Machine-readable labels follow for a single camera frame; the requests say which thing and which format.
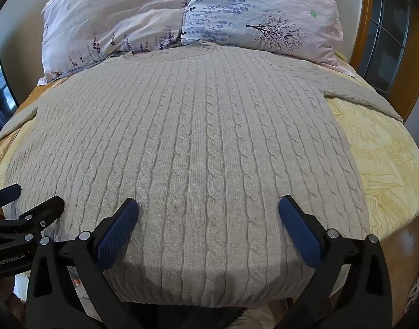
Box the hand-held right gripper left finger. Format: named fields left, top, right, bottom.
left=26, top=198, right=143, bottom=329

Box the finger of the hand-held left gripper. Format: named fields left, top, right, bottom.
left=0, top=184, right=22, bottom=209
left=0, top=196, right=65, bottom=245

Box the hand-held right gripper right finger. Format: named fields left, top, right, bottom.
left=278, top=195, right=393, bottom=329

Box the beige cable-knit sweater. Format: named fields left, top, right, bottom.
left=0, top=40, right=403, bottom=307

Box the yellow orange patterned bedsheet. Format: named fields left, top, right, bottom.
left=0, top=52, right=419, bottom=316

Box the television screen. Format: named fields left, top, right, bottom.
left=0, top=27, right=20, bottom=138

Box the black and white object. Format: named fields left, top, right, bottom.
left=404, top=271, right=419, bottom=316

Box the pale pink floral pillow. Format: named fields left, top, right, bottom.
left=41, top=0, right=191, bottom=79

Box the glass panelled door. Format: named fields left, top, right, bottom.
left=363, top=0, right=413, bottom=93

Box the blue floral tree-print pillow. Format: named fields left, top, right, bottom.
left=180, top=0, right=355, bottom=76

